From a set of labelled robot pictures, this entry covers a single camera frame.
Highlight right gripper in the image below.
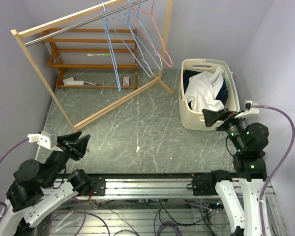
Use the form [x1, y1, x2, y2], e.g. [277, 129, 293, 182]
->
[203, 107, 248, 151]

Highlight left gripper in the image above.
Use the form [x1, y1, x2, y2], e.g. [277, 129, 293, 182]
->
[42, 129, 90, 186]

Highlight navy blue t shirt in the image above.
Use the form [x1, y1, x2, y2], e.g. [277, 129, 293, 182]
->
[183, 70, 229, 105]

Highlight white t shirt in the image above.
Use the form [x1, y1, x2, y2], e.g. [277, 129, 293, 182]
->
[183, 65, 224, 112]

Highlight blue hanger of navy shirt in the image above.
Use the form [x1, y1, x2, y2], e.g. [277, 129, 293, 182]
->
[112, 1, 153, 78]

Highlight blue hanger of white shirt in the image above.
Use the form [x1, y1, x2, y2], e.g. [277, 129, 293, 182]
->
[102, 2, 121, 91]

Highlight blue hanger of teal shirt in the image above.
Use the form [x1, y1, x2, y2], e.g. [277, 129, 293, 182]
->
[122, 1, 163, 78]

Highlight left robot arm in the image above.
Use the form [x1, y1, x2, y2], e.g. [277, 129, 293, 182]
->
[0, 131, 91, 236]

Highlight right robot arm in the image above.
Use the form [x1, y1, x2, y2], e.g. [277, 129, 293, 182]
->
[202, 109, 271, 236]

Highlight cream laundry basket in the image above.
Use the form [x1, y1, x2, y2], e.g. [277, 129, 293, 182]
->
[178, 59, 240, 131]

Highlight white case on shelf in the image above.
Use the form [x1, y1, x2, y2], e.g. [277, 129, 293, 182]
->
[72, 80, 85, 86]

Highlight red white card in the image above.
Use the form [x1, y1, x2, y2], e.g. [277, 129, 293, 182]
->
[62, 77, 75, 86]

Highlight pink white pen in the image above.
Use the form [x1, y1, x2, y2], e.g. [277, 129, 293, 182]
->
[84, 81, 103, 87]

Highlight red white small box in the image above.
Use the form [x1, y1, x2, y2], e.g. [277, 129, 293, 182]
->
[122, 76, 130, 86]

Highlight green white marker pen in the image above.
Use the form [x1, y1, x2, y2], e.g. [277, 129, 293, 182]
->
[86, 53, 111, 57]

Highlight wooden shoe shelf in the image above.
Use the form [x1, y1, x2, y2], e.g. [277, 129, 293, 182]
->
[41, 28, 139, 89]

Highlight wooden clothes rack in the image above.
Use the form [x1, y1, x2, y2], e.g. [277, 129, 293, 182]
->
[10, 0, 175, 132]

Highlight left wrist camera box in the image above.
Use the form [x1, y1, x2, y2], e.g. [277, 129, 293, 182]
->
[28, 131, 58, 150]

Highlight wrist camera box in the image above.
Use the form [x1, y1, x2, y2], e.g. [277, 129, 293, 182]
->
[28, 131, 58, 150]
[235, 100, 260, 118]

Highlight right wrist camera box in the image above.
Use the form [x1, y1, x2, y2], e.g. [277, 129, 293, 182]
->
[235, 100, 260, 118]

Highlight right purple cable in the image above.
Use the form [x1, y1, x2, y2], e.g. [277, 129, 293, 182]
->
[258, 104, 295, 236]

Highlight purple cable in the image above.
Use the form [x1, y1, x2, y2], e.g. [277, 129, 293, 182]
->
[258, 104, 295, 236]
[0, 136, 30, 227]

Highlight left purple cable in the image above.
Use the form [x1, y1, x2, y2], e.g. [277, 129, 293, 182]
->
[0, 136, 30, 227]

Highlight loose cables under table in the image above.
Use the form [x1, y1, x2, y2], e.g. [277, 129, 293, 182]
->
[45, 194, 261, 236]

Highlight aluminium rail frame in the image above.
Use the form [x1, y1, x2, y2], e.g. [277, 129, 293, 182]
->
[36, 173, 276, 236]

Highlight pink wire hanger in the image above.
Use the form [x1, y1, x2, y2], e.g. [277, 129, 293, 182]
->
[131, 0, 173, 70]

